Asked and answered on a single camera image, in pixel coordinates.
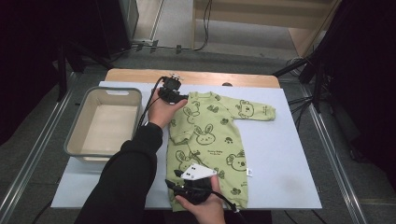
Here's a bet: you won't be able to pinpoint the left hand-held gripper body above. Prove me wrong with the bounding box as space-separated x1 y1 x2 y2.
158 74 183 105

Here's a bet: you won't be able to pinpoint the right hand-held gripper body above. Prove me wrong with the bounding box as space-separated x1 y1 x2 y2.
177 162 218 205

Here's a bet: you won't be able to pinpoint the green printed baby romper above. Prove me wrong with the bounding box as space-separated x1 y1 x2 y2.
165 91 277 213

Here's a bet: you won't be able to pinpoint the person's left hand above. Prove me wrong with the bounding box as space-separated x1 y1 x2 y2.
147 88 189 130

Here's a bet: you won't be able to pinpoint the person's right hand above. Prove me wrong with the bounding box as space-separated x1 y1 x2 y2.
175 175 227 224

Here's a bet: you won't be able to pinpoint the grey power strip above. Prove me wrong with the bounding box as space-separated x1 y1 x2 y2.
131 38 161 53

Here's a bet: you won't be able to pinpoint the beige basket with grey rim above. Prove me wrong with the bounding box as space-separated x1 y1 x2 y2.
64 86 144 165

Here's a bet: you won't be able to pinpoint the black cabinet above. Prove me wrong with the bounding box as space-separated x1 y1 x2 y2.
94 0 140 60

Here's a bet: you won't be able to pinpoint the white board mat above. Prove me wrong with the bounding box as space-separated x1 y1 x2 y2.
50 80 323 210

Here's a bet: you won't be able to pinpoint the beige wooden cabinet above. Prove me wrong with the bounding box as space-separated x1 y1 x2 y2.
191 0 342 59

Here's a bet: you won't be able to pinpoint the black stand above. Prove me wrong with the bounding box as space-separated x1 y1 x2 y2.
55 40 115 102
272 0 359 113

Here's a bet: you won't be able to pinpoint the dark curtain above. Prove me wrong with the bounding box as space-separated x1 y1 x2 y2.
323 0 396 188
0 0 104 147

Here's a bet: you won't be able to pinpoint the left gripper thick black cable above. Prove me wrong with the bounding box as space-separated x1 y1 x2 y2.
135 76 166 132

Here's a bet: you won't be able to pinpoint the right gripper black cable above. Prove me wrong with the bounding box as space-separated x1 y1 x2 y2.
211 189 248 224

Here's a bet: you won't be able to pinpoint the black hanging cable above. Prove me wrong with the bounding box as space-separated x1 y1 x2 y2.
192 0 214 52

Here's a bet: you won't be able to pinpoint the black floor cables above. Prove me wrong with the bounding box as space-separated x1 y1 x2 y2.
288 96 314 132

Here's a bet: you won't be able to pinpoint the metal floor rail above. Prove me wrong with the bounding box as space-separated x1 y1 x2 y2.
300 85 370 224
0 71 78 218

